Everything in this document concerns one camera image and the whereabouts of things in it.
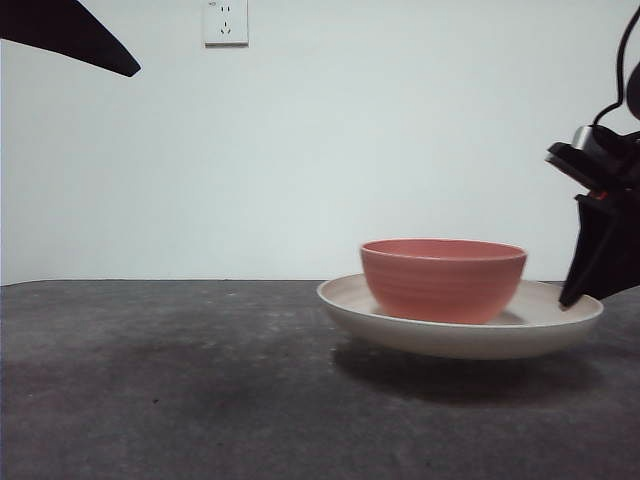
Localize red ribbed bowl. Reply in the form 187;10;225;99
360;238;529;325

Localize white round plate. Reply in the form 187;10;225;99
316;273;605;361

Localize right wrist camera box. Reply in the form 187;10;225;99
571;125;612;152

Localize black cable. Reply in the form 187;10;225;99
591;7;640;129

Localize white wall socket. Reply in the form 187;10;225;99
203;0;250;49

